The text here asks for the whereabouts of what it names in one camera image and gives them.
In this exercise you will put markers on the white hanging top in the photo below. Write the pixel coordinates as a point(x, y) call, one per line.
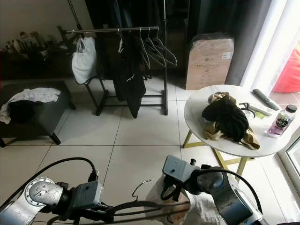
point(84, 63)

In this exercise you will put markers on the wrapped brown cardboard box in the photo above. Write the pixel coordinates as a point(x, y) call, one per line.
point(210, 63)

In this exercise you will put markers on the white waffle garment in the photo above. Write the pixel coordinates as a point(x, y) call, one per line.
point(204, 213)

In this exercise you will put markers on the dark wooden sideboard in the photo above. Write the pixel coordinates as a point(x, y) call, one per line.
point(35, 68)

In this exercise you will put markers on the white astronaut figurine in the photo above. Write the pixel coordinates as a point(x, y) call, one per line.
point(22, 35)

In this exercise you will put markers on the white black penguin figurine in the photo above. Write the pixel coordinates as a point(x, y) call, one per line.
point(16, 46)

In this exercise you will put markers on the dark grey curtain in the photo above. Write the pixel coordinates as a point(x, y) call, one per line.
point(248, 37)

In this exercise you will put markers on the round white table gold legs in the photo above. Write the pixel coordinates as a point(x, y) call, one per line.
point(194, 112)

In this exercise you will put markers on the tan crumpled garment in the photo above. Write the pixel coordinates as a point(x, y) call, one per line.
point(215, 136)

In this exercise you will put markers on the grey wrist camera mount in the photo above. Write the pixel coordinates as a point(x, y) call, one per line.
point(176, 168)
point(90, 194)

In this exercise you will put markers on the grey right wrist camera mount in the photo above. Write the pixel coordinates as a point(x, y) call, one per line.
point(176, 168)

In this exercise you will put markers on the black clothes rack silver rail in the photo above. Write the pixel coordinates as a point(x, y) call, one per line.
point(112, 31)

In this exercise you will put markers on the black scissors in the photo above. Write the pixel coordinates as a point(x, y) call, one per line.
point(246, 108)

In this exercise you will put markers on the black hanging shirt small logo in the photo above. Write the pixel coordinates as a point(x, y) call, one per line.
point(130, 77)

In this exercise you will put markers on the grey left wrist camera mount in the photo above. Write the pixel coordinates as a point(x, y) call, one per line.
point(90, 194)

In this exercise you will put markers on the dark grey remote control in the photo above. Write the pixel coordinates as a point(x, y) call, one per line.
point(266, 99)

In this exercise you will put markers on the red beanbag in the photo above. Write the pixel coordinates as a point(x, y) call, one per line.
point(288, 72)

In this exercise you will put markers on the white green packet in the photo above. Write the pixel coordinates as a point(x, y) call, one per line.
point(262, 111)

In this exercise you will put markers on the purple drink bottle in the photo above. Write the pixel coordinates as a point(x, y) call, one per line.
point(281, 123)

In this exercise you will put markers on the gold trophy ornament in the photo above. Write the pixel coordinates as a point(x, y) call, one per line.
point(34, 36)

